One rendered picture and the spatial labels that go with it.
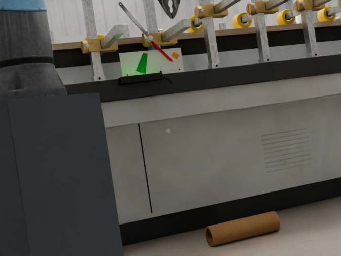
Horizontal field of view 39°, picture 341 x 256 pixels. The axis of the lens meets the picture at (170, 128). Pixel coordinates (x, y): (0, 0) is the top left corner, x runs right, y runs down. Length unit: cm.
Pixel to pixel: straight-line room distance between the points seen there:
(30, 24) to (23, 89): 16
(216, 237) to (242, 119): 66
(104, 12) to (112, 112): 764
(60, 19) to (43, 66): 821
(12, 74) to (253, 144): 144
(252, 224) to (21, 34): 120
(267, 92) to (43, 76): 123
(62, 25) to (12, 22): 818
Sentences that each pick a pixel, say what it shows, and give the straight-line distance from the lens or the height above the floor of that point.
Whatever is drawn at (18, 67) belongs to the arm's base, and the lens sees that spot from 118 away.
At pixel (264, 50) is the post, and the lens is 218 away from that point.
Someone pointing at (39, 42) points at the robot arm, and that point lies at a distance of 121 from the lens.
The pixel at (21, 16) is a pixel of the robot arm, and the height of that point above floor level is 80.
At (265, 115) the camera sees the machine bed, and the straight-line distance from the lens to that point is 239.
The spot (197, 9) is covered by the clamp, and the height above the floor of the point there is 95.
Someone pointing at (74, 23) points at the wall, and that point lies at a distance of 940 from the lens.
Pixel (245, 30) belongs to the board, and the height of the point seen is 89.
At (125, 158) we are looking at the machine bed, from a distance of 212.
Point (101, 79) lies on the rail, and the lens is 189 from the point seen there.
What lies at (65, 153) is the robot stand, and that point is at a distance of 114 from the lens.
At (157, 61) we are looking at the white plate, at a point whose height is 75.
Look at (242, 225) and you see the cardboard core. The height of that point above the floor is 6.
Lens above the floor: 50
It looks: level
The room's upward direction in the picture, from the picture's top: 8 degrees counter-clockwise
